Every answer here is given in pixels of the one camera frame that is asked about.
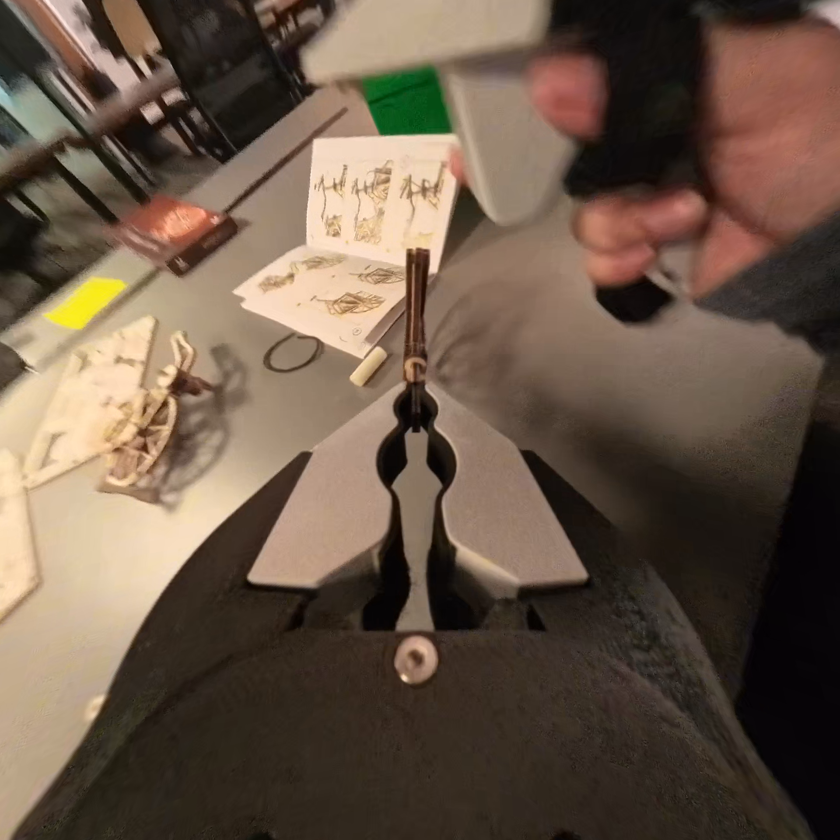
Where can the small wooden parts sheet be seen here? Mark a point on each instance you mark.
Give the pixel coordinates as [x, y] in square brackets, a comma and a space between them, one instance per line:
[16, 538]

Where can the wooden bicycle model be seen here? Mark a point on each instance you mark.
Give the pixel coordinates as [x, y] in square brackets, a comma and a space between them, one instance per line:
[148, 433]

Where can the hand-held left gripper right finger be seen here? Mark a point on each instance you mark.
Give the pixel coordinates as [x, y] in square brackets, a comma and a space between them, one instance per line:
[512, 525]

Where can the slim dark wooden model part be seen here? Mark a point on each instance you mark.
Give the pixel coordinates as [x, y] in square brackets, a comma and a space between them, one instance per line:
[415, 308]

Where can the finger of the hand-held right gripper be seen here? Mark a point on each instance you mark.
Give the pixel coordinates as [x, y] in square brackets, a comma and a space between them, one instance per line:
[433, 33]

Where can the large wooden parts sheet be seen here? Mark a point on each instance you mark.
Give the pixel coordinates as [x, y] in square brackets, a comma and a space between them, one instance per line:
[85, 387]

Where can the black chair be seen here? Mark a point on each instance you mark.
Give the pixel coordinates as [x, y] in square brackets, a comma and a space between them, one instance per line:
[216, 65]

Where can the dark wooden table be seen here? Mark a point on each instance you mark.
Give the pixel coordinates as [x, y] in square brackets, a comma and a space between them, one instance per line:
[65, 144]

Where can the large green plastic bin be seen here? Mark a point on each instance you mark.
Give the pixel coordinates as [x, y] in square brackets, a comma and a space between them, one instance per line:
[407, 102]

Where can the white instruction booklet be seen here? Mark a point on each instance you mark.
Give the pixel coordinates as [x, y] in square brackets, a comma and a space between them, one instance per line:
[367, 197]

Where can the dark model kit box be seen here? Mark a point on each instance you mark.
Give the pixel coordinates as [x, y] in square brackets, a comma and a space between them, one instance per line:
[170, 229]

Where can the person's dark clothing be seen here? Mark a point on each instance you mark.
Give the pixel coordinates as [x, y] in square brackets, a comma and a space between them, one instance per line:
[800, 590]

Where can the white wax stick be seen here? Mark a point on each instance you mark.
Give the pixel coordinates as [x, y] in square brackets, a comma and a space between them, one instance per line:
[367, 369]

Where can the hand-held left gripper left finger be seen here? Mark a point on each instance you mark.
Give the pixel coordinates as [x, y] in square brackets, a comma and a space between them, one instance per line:
[328, 525]

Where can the yellow paper note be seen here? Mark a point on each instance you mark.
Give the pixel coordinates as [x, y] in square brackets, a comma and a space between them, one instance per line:
[85, 302]

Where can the person's right hand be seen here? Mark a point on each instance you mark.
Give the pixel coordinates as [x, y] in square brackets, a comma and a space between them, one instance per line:
[774, 144]

